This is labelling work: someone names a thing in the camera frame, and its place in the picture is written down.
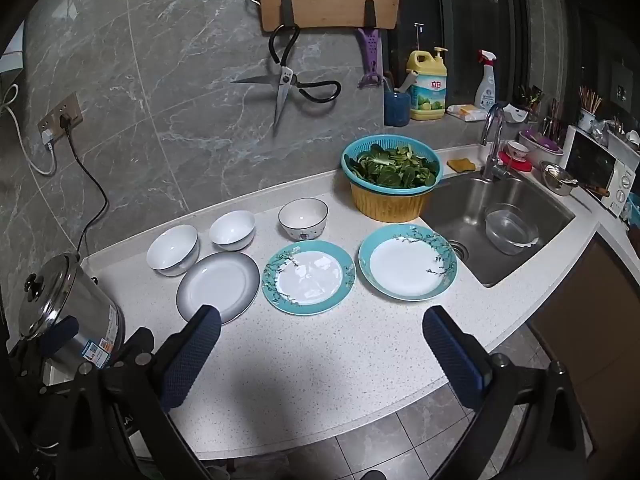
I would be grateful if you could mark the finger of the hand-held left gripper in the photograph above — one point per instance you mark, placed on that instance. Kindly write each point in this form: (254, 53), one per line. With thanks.
(136, 345)
(60, 332)

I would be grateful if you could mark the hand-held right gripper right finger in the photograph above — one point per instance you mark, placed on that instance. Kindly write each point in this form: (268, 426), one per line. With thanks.
(455, 360)

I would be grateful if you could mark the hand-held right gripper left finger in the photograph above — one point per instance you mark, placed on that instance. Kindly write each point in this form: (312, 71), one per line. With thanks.
(192, 355)

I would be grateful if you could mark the grey rimmed white plate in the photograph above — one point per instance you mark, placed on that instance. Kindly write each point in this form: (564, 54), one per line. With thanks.
(220, 280)

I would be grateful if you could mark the plain white bowl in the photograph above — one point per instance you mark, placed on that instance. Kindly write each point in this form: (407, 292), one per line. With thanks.
(172, 250)
(232, 227)

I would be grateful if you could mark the teal floral plate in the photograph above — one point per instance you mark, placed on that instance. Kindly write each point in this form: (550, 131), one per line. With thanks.
(310, 277)
(407, 262)

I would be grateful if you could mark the dark rimmed printed white bowl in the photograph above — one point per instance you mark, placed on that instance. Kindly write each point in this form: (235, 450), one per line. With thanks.
(302, 215)

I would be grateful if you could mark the stainless steel rice cooker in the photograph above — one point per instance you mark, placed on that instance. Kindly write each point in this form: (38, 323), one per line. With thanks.
(80, 310)

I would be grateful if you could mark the clear glass bowl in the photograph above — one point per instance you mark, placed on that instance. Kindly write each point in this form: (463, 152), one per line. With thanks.
(510, 232)

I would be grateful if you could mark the stainless steel sink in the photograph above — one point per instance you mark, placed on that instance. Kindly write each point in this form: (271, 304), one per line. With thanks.
(460, 210)

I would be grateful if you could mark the brown cabinet door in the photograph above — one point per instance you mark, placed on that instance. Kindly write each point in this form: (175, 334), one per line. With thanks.
(600, 320)

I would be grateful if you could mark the yellow plastic basin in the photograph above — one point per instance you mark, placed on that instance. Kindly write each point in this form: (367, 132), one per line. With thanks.
(390, 205)

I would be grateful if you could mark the yellow sponge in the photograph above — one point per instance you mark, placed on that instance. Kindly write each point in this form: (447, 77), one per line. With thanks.
(460, 165)

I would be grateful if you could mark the green leafy vegetables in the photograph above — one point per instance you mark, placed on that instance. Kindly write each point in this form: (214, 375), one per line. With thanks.
(395, 167)

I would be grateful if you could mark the chrome faucet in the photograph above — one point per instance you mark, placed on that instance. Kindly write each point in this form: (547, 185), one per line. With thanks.
(492, 160)

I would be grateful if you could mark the steel saucepan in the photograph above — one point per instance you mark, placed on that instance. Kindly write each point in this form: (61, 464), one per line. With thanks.
(557, 180)

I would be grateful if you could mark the small pink rimmed bowl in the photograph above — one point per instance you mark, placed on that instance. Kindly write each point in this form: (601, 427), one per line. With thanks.
(517, 150)

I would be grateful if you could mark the white basin with purple insert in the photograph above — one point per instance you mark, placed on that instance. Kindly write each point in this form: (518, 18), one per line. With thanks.
(535, 152)

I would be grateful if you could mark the teal plastic colander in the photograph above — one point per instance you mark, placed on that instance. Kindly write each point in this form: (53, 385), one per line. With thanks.
(348, 162)

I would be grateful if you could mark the teal plastic basket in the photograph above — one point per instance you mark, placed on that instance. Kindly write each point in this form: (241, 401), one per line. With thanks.
(632, 207)

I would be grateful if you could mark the white microwave oven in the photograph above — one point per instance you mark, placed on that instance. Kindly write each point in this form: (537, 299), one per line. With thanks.
(590, 165)

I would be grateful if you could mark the white and yellow packet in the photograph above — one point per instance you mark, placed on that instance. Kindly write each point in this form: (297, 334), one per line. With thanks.
(465, 112)

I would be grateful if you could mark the metal cutlery holder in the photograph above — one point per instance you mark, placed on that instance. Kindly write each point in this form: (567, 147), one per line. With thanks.
(552, 122)

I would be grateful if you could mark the blue plastic cup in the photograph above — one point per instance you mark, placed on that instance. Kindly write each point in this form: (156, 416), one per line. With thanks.
(396, 110)

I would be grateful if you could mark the yellow detergent bottle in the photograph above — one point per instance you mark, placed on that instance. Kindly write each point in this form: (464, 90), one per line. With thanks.
(425, 95)

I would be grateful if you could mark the dark utensil holder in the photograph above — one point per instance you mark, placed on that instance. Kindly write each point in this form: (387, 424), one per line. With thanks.
(530, 102)

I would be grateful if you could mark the white spray bottle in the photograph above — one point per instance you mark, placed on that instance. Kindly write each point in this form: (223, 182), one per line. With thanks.
(486, 90)

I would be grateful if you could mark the ceramic holder with chopsticks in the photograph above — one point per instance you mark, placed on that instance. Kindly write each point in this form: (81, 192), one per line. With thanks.
(586, 121)

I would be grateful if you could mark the purple peeler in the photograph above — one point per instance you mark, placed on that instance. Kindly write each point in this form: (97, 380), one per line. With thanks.
(370, 50)

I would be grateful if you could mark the wall socket panel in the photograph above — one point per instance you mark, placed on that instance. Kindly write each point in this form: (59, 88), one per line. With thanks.
(72, 105)

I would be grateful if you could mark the black wall hook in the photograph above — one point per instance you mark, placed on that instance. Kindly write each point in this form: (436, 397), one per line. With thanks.
(370, 10)
(286, 10)

